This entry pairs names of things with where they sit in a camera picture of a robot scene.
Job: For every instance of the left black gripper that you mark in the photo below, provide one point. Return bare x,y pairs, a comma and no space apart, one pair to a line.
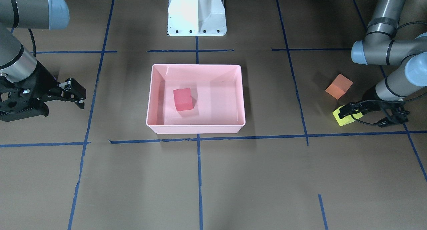
371,99

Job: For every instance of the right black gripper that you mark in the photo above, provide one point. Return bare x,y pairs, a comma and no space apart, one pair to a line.
42,79

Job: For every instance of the yellow-green foam block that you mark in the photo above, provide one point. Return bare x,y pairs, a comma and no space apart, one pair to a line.
347,119

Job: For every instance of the pink foam block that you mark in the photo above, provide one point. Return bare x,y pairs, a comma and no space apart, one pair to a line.
183,99

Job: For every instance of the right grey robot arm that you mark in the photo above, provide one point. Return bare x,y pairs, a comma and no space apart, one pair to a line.
18,48

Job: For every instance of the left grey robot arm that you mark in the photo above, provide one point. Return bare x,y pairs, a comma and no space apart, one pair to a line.
379,47

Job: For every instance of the pink plastic bin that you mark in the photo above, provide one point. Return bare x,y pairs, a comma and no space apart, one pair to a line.
217,99

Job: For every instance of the orange foam block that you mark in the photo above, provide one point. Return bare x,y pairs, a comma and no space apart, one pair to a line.
339,86

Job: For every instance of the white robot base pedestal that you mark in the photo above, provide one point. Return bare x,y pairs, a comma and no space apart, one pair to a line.
196,18

